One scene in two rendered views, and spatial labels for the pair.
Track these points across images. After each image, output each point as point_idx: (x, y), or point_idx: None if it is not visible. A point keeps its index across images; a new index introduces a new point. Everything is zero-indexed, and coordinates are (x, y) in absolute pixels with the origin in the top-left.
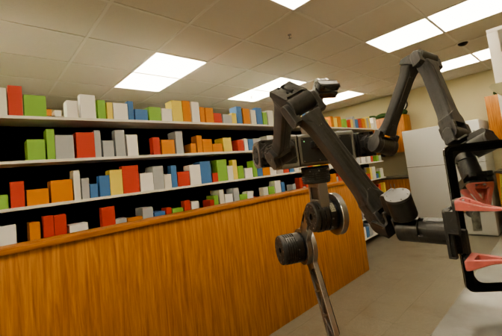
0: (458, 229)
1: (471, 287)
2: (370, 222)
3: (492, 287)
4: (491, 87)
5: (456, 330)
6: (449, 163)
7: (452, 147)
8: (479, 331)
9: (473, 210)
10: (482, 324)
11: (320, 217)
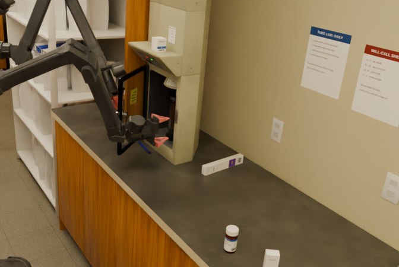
0: (158, 130)
1: (120, 153)
2: (113, 136)
3: (124, 149)
4: (161, 59)
5: (127, 176)
6: (121, 89)
7: (123, 79)
8: (133, 172)
9: (163, 121)
10: (129, 168)
11: None
